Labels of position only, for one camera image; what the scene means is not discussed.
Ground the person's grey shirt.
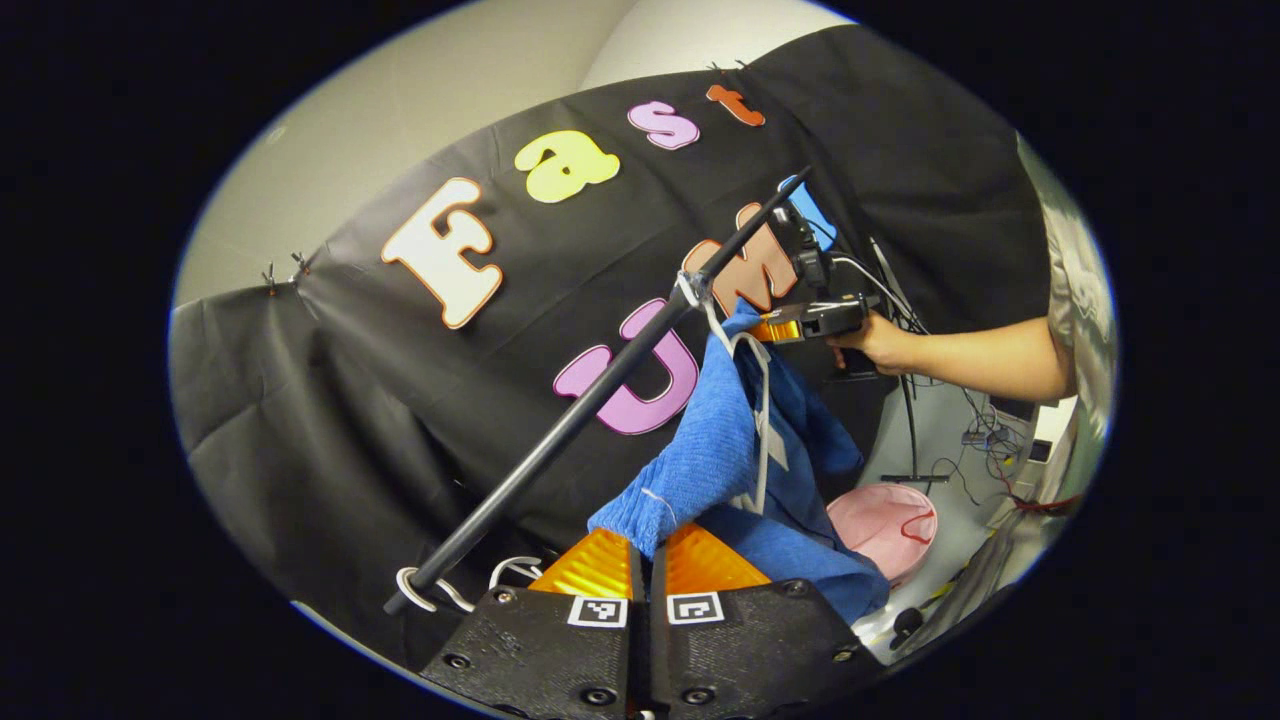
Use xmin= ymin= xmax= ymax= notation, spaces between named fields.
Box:
xmin=1015 ymin=135 xmax=1119 ymax=501

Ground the blue knitted garment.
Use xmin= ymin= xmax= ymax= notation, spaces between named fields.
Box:
xmin=588 ymin=298 xmax=891 ymax=626

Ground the black clothes rack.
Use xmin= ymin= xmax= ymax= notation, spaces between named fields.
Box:
xmin=383 ymin=166 xmax=951 ymax=616

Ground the white empty hanger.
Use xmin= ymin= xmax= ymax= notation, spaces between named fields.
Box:
xmin=395 ymin=555 xmax=546 ymax=616

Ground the pink laundry hamper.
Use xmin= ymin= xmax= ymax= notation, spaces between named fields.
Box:
xmin=826 ymin=483 xmax=939 ymax=589

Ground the black backdrop cloth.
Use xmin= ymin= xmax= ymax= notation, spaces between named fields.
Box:
xmin=170 ymin=25 xmax=1051 ymax=671

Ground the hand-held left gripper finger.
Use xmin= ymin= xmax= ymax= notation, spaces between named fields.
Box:
xmin=650 ymin=522 xmax=886 ymax=720
xmin=418 ymin=527 xmax=649 ymax=720

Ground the white clothes hanger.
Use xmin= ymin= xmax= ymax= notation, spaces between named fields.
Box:
xmin=676 ymin=270 xmax=791 ymax=516

